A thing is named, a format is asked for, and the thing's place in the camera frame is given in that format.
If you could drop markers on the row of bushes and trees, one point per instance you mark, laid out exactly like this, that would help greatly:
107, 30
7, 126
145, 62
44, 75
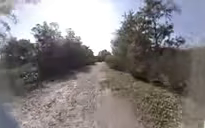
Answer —
56, 55
150, 46

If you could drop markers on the pale gravel dirt path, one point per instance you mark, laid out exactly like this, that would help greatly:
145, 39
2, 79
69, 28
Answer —
90, 100

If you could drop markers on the dry grass verge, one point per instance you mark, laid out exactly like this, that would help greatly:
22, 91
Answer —
6, 81
156, 103

